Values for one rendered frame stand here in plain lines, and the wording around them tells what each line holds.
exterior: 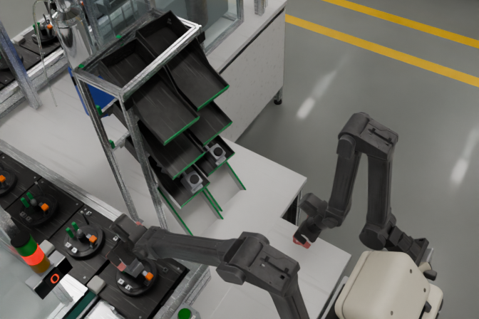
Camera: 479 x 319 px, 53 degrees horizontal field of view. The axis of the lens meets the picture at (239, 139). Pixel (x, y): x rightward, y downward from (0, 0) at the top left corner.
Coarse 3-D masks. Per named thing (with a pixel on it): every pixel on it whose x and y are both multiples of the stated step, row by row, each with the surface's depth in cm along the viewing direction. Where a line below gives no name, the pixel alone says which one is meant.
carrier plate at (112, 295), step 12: (108, 264) 167; (156, 264) 166; (168, 264) 166; (180, 264) 166; (108, 276) 164; (168, 276) 163; (180, 276) 164; (108, 288) 161; (156, 288) 161; (168, 288) 160; (108, 300) 159; (120, 300) 158; (132, 300) 158; (144, 300) 158; (156, 300) 158; (120, 312) 157; (132, 312) 156; (144, 312) 156
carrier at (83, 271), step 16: (80, 224) 176; (96, 224) 176; (48, 240) 175; (64, 240) 172; (80, 240) 170; (96, 240) 172; (112, 240) 174; (48, 256) 170; (80, 256) 168; (96, 256) 169; (80, 272) 166; (96, 272) 166
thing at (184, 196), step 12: (132, 144) 152; (156, 168) 158; (192, 168) 162; (156, 180) 155; (168, 180) 158; (180, 180) 159; (204, 180) 161; (168, 192) 154; (180, 192) 157; (180, 204) 156
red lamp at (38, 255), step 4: (40, 248) 131; (36, 252) 129; (40, 252) 130; (28, 256) 127; (32, 256) 128; (36, 256) 129; (40, 256) 131; (24, 260) 129; (28, 260) 129; (32, 260) 129; (36, 260) 130; (40, 260) 131; (32, 264) 131
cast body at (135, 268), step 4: (120, 260) 156; (136, 260) 156; (132, 264) 155; (136, 264) 156; (140, 264) 157; (128, 268) 154; (132, 268) 155; (136, 268) 155; (140, 268) 157; (128, 272) 157; (132, 272) 154; (136, 272) 156; (136, 276) 156
